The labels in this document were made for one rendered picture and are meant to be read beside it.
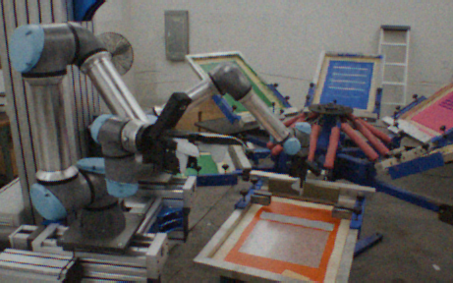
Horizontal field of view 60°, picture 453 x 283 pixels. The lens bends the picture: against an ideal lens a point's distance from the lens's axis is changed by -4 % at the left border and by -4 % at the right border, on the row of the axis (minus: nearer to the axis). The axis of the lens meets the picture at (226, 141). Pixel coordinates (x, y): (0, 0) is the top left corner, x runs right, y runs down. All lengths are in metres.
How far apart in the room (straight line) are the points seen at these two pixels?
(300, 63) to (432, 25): 1.85
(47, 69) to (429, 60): 5.37
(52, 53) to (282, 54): 5.26
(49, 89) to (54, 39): 0.13
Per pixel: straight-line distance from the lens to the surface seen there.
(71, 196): 1.21
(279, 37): 6.17
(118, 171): 0.97
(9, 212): 1.68
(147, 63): 7.14
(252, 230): 1.93
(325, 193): 2.07
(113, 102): 1.11
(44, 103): 1.13
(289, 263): 1.73
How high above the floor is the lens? 1.93
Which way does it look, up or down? 18 degrees down
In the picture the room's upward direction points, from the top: straight up
